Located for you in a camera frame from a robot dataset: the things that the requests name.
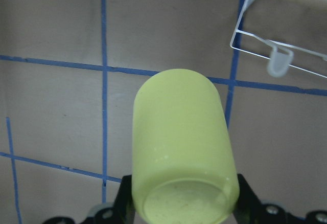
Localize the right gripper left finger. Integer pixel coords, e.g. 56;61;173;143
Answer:
113;175;136;224

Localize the white wire cup rack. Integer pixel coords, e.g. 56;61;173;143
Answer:
230;0;326;79

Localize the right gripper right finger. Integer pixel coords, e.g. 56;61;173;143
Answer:
232;173;262;224

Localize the yellow green plastic cup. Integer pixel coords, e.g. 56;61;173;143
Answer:
132;69;240;223

